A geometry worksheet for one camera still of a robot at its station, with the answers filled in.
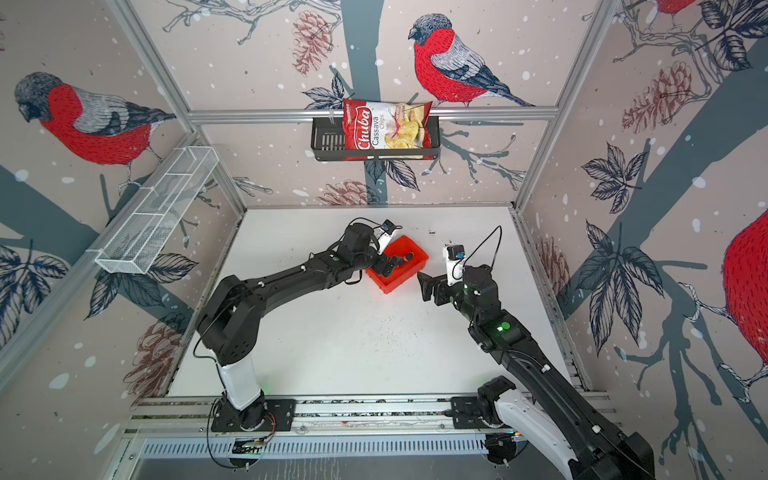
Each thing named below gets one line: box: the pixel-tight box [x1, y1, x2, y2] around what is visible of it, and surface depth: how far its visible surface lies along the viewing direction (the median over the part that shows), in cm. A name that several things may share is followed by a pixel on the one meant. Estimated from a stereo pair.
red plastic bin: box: [366, 236, 429, 294], surface depth 100 cm
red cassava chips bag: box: [343, 98, 433, 161], surface depth 90 cm
